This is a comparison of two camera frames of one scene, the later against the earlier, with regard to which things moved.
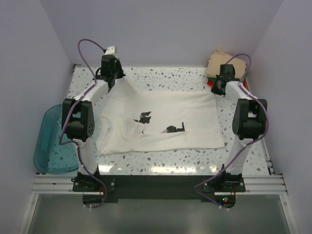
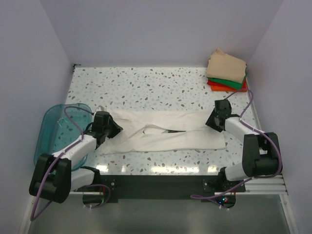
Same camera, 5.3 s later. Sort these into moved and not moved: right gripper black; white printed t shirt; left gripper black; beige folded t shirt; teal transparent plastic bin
Moved: right gripper black; left gripper black; white printed t shirt
Not moved: teal transparent plastic bin; beige folded t shirt
